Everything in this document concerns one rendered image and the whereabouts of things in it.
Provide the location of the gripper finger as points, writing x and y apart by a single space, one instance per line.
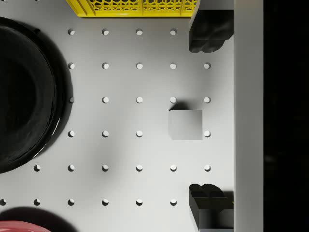
210 210
210 31

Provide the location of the grey cube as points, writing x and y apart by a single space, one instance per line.
186 124

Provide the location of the yellow basket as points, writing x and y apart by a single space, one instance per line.
135 7

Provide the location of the red plate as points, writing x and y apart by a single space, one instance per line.
21 227

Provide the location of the black plate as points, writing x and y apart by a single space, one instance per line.
29 96

